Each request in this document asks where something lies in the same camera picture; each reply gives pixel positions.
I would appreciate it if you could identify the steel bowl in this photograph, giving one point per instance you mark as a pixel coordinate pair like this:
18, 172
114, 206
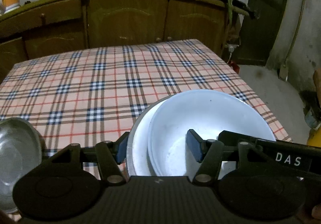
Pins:
129, 156

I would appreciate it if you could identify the plaid tablecloth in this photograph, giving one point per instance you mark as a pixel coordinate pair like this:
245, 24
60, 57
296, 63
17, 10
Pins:
100, 83

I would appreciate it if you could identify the wooden kitchen cabinet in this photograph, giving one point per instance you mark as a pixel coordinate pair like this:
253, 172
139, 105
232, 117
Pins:
130, 21

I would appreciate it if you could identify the yellow object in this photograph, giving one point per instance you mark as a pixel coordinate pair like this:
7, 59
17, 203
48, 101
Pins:
314, 136

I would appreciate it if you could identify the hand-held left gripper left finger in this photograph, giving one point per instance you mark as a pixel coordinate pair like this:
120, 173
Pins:
120, 150

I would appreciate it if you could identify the dark green door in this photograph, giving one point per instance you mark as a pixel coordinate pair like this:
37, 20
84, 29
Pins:
263, 26

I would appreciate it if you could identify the red object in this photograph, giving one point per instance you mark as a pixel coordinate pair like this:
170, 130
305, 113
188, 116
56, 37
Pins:
233, 66

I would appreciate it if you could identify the large steel basin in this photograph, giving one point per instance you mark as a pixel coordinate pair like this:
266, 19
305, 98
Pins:
17, 153

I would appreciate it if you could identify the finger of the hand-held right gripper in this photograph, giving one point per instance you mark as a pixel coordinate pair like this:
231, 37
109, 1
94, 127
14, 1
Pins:
233, 136

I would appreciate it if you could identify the deep white bowl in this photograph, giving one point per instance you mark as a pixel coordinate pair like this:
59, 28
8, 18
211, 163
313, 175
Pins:
208, 113

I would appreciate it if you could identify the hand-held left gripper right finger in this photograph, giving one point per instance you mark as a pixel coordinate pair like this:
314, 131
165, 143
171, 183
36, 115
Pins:
195, 146

